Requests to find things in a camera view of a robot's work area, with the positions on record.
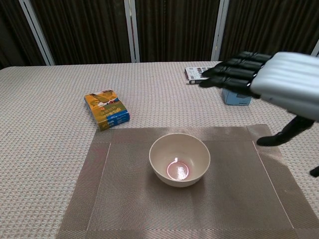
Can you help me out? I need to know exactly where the beige woven tablecloth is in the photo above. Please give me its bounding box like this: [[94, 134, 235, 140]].
[[0, 59, 319, 239]]

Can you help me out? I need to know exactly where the orange and blue snack box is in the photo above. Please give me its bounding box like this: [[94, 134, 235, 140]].
[[84, 90, 132, 132]]

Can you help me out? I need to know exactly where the light brown bowl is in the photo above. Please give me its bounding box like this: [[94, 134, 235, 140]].
[[149, 133, 211, 188]]

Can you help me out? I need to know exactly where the dark brown curtain panel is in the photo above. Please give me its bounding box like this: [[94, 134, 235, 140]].
[[31, 0, 132, 66], [0, 0, 48, 70], [219, 0, 319, 62], [134, 0, 221, 63]]

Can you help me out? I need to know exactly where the blue cube egg holder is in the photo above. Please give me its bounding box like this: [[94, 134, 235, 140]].
[[221, 87, 252, 107]]

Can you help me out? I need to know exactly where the brown woven placemat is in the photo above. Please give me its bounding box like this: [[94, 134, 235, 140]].
[[55, 124, 319, 239]]

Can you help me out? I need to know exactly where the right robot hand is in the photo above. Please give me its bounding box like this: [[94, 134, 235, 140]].
[[198, 51, 319, 178]]

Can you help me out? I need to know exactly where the white box with colour swatches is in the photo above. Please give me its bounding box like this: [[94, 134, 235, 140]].
[[184, 66, 220, 85]]

